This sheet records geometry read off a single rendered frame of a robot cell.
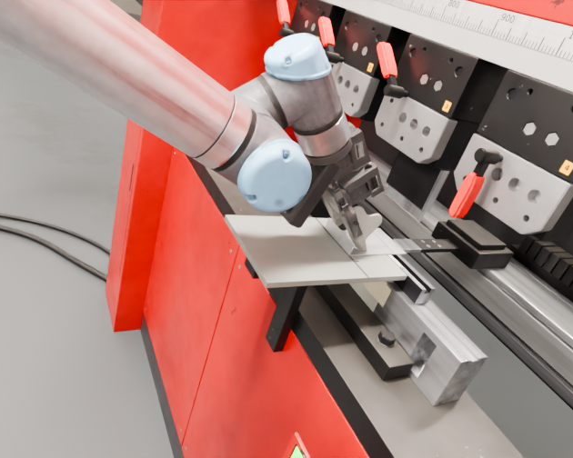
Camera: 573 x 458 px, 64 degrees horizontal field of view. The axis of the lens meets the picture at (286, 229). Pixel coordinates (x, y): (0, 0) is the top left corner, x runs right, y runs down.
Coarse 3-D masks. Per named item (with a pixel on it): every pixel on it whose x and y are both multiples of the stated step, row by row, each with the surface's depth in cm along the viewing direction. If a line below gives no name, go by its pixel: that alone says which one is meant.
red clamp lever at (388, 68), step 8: (384, 48) 72; (384, 56) 72; (392, 56) 72; (384, 64) 72; (392, 64) 72; (384, 72) 72; (392, 72) 71; (392, 80) 71; (384, 88) 71; (392, 88) 70; (400, 88) 71; (392, 96) 71; (400, 96) 71
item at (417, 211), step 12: (408, 156) 76; (396, 168) 79; (408, 168) 76; (420, 168) 74; (432, 168) 72; (396, 180) 79; (408, 180) 76; (420, 180) 74; (432, 180) 72; (444, 180) 72; (396, 192) 80; (408, 192) 76; (420, 192) 74; (432, 192) 73; (408, 204) 78; (420, 204) 74; (432, 204) 74; (420, 216) 75
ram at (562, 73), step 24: (336, 0) 90; (360, 0) 83; (480, 0) 61; (504, 0) 58; (528, 0) 56; (552, 0) 53; (408, 24) 73; (432, 24) 69; (456, 48) 65; (480, 48) 61; (504, 48) 58; (528, 48) 55; (528, 72) 55; (552, 72) 53
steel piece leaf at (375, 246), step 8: (328, 224) 80; (336, 224) 79; (328, 232) 80; (336, 232) 79; (344, 232) 82; (336, 240) 79; (344, 240) 77; (368, 240) 82; (376, 240) 83; (344, 248) 77; (352, 248) 75; (368, 248) 79; (376, 248) 80; (384, 248) 81
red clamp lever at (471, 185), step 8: (480, 152) 56; (488, 152) 56; (496, 152) 57; (480, 160) 56; (488, 160) 56; (496, 160) 57; (480, 168) 57; (472, 176) 57; (480, 176) 58; (464, 184) 58; (472, 184) 58; (480, 184) 58; (464, 192) 58; (472, 192) 58; (456, 200) 59; (464, 200) 59; (472, 200) 59; (456, 208) 59; (464, 208) 59; (456, 216) 60
